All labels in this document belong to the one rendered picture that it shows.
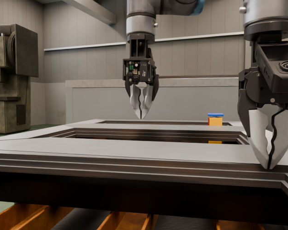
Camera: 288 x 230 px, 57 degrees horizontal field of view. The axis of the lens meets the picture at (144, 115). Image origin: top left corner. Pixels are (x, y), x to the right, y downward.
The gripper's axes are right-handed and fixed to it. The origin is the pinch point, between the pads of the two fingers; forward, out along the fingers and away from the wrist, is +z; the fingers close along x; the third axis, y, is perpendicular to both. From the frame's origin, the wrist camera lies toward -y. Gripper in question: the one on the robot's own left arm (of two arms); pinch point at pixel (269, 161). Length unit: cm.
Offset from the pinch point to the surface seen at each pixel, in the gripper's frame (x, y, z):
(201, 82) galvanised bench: 8, 91, -18
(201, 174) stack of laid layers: 9.7, 0.4, 2.5
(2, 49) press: 523, 594, -146
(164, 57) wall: 113, 823, -149
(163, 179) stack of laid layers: 15.7, -0.3, 3.5
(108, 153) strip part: 26.4, 4.5, 0.7
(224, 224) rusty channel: 4.6, 15.6, 17.2
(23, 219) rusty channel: 47, 9, 17
